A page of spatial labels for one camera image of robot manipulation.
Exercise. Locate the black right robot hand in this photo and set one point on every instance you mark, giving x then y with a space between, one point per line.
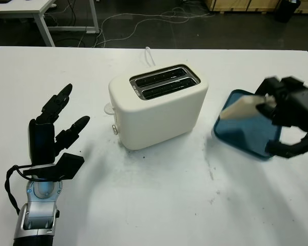
297 107

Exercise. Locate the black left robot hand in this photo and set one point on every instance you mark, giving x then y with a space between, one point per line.
41 141

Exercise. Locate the pale bread slice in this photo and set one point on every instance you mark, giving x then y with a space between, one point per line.
241 107

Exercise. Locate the blue plastic tray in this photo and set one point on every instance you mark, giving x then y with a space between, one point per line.
241 133

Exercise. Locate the white toaster lever knob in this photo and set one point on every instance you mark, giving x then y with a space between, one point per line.
108 109

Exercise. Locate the cream two-slot toaster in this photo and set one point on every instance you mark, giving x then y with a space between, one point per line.
164 115

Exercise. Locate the white office desk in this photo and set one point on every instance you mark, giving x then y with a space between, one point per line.
20 7

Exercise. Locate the white shoe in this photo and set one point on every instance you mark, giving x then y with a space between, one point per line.
53 5

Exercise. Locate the black waste bin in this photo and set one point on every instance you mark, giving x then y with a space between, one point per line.
287 11

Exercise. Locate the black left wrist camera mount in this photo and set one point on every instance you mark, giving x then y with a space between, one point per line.
69 165

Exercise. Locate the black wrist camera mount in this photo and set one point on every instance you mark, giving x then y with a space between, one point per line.
285 150
69 165

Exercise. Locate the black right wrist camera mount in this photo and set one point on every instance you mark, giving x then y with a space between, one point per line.
285 150

